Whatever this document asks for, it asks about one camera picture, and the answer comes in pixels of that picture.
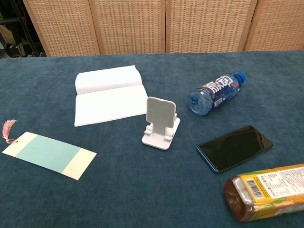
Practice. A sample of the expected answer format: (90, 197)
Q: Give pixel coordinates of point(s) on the wooden rattan folding screen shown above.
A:
(130, 26)

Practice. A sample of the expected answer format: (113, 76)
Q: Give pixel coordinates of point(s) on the black smartphone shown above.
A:
(235, 148)

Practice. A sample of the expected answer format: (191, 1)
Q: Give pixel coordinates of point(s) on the yellow-label tea bottle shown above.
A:
(268, 192)

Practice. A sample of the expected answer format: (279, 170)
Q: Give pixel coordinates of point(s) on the dark teal table cloth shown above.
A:
(142, 190)

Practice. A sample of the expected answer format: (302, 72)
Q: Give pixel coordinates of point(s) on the open white notebook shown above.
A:
(107, 104)

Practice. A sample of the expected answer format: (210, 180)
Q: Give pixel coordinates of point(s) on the white folding phone stand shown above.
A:
(160, 114)

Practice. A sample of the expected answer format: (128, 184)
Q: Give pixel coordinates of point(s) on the teal cream bookmark with tassel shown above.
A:
(45, 152)

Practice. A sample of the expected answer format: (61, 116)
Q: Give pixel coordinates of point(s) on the blue sports drink bottle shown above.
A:
(213, 95)

